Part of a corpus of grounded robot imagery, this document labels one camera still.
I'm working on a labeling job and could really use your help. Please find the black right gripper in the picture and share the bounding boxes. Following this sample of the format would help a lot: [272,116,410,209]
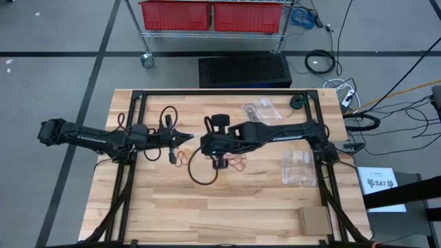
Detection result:
[198,113,242,170]

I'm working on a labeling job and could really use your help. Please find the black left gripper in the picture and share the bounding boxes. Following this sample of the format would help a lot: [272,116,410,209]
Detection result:
[148,114,195,165]

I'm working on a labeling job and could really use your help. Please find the red rubber band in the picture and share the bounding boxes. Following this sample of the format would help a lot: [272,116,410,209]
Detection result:
[174,149,194,169]
[226,154,247,173]

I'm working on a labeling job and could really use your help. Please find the black perforated metal case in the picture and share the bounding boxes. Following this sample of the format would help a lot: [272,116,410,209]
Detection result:
[198,54,293,90]

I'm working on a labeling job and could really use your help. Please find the green and black spool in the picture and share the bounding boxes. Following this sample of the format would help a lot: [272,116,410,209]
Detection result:
[289,94,307,110]

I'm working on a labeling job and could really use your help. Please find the red plastic storage bin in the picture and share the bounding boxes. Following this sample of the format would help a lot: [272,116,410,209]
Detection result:
[213,1,284,34]
[139,0,212,32]

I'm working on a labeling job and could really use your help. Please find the small cardboard box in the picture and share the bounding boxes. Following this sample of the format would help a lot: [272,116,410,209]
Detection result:
[298,205,334,237]

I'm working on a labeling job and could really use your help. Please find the white power strip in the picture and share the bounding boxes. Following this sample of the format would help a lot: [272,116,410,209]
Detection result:
[340,88,356,107]

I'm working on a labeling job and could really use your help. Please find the white SA7 printed sheet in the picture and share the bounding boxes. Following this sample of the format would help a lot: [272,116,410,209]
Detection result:
[356,166,408,214]

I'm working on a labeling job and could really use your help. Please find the grey metal cart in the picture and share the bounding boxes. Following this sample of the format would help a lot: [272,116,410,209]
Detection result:
[365,171,441,248]

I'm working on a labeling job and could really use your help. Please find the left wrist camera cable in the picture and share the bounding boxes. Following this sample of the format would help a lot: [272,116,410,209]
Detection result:
[159,105,179,129]

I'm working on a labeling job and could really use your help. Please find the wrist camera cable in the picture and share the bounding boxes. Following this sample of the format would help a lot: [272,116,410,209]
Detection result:
[187,147,218,186]
[159,105,179,129]

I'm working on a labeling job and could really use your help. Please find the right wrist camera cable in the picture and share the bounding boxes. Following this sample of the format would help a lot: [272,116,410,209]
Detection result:
[187,147,218,186]

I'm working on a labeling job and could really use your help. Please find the black aluminium table frame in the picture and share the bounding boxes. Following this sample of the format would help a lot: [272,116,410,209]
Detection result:
[44,88,380,248]

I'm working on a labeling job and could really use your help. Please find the chrome wire shelving rack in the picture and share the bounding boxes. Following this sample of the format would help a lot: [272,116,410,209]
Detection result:
[123,0,296,70]

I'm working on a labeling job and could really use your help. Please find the black coiled cable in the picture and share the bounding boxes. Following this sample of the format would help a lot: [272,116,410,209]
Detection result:
[305,49,337,76]

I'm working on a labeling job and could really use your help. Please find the white cable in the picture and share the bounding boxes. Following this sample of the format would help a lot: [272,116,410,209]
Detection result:
[323,78,361,110]

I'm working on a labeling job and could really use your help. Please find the blue coiled cable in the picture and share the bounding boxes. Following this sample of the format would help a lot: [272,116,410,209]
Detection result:
[291,7,316,30]

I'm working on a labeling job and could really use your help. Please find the thin black hanging cable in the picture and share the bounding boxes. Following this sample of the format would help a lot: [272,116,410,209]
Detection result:
[336,0,354,76]

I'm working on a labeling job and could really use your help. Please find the yellow cable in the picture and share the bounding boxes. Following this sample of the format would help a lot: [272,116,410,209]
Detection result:
[346,79,441,115]

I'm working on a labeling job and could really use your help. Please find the taut black cable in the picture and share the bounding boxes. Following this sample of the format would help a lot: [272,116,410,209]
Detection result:
[359,45,441,114]

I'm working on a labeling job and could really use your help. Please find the black camera boom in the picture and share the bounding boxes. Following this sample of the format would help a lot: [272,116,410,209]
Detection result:
[362,174,441,211]

